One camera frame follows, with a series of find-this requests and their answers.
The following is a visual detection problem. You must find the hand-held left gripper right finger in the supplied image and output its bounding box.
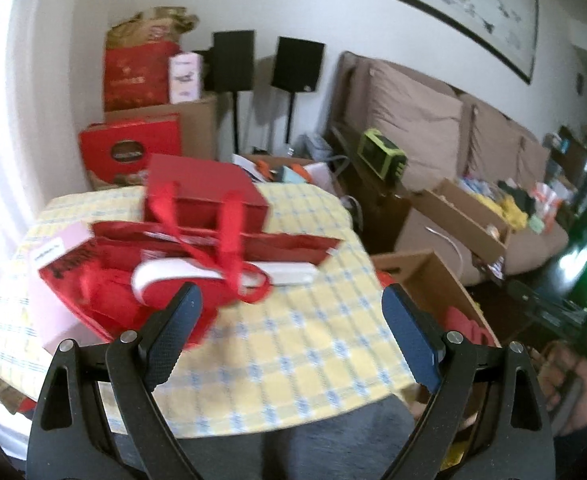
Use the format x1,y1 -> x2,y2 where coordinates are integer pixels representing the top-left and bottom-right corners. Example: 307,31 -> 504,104
378,282 -> 557,480

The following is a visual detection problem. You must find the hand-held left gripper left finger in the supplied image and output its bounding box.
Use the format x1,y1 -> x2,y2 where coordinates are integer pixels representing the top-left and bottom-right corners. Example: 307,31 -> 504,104
26,282 -> 204,480

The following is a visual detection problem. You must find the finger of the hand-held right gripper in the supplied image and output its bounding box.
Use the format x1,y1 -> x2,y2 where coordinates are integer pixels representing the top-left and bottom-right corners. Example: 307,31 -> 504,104
506,280 -> 581,331

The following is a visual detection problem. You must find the dark red paper handbag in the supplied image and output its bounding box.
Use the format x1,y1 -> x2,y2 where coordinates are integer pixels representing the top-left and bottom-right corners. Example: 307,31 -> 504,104
443,306 -> 495,347

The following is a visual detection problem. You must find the white red oval case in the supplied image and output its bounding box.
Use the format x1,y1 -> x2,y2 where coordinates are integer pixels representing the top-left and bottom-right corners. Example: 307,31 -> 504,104
130,258 -> 320,306

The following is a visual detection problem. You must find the red foil bag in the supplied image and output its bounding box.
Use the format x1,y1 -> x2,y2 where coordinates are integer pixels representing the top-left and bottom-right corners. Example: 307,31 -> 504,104
38,237 -> 224,351

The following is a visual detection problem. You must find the pink box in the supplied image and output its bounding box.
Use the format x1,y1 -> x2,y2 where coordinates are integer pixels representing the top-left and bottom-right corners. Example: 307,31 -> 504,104
27,222 -> 96,353

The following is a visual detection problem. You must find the long red ribbon-handled bag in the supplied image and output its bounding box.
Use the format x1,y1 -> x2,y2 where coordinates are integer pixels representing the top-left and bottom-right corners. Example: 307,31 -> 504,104
92,180 -> 343,306

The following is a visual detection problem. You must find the dark red rectangular box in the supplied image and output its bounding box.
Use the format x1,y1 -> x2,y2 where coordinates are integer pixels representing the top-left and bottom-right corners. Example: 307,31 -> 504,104
143,154 -> 269,235

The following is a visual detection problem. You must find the person's right hand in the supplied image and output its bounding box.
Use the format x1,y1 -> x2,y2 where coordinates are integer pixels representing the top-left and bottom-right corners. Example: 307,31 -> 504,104
543,341 -> 587,436

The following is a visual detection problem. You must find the yellow plastic bag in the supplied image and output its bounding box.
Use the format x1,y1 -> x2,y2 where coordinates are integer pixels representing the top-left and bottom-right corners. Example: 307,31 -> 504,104
486,195 -> 529,231

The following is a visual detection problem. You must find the brown sofa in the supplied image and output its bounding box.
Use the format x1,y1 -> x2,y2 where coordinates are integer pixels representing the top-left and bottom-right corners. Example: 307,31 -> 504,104
326,51 -> 574,286

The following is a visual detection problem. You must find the orange white paper bag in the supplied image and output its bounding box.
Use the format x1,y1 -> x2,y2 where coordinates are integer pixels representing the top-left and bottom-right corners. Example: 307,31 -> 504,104
533,182 -> 564,221

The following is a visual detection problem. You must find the yellow plaid tablecloth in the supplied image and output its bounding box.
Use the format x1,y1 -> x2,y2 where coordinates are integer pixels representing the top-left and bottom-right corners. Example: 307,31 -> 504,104
0,182 -> 419,436

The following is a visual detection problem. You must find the cardboard tray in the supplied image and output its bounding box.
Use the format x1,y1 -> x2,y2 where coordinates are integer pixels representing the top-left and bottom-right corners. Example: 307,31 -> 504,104
411,178 -> 514,263

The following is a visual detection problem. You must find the dark wooden side table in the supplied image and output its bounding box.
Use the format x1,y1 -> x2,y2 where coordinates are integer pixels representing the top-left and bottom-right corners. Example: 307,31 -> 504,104
326,125 -> 414,256

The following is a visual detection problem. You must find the green portable radio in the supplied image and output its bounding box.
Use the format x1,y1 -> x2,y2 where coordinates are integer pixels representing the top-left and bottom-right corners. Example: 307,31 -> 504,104
357,129 -> 408,181

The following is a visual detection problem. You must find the cluttered small cardboard box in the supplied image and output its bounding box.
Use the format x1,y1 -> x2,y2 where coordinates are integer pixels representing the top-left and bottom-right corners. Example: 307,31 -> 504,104
232,152 -> 344,193

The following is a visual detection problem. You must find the red cookie gift box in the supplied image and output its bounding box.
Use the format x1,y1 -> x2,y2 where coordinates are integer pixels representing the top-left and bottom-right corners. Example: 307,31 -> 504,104
78,113 -> 181,188

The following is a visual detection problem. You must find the large brown cardboard box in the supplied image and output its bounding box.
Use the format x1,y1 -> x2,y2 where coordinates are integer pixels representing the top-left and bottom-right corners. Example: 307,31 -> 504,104
104,95 -> 219,163

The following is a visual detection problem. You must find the large beige cushion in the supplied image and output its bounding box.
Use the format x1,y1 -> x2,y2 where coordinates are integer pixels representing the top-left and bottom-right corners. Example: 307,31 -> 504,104
366,60 -> 464,191

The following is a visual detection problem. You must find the tall red gift box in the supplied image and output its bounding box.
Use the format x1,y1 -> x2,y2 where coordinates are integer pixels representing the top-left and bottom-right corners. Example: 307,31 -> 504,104
103,41 -> 181,111

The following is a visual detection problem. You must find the white curtain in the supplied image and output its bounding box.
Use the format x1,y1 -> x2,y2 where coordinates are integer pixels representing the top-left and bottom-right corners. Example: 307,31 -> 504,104
0,0 -> 89,281

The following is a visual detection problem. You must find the black speaker on stand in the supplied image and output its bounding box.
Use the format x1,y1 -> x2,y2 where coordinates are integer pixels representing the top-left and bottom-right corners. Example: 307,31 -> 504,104
272,36 -> 325,143
212,30 -> 255,153

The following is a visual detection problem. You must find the gold paper bag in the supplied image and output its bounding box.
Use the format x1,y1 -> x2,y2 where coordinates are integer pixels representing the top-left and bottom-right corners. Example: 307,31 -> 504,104
106,7 -> 199,51

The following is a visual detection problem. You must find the white cable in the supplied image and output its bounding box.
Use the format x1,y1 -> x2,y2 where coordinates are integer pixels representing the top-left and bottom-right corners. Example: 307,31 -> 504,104
426,225 -> 467,271

